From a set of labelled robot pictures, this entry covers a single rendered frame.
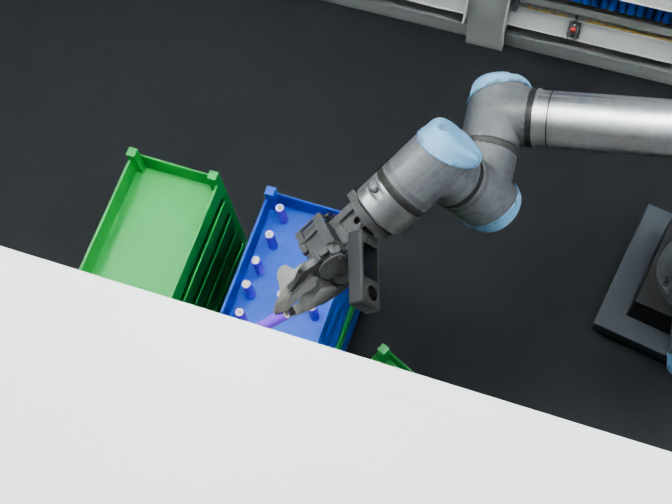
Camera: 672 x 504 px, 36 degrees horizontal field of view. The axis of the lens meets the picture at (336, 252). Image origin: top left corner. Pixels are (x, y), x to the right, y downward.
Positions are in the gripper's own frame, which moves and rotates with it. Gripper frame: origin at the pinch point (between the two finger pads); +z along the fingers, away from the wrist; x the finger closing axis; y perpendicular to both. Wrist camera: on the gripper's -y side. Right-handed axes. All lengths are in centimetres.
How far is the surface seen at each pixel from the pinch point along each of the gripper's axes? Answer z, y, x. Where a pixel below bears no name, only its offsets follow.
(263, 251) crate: 16, 42, -33
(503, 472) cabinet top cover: -40, -68, 63
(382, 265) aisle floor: 10, 49, -72
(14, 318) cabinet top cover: -25, -49, 78
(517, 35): -46, 84, -86
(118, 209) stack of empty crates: 33, 63, -15
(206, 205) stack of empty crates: 19, 56, -26
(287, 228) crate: 10, 44, -35
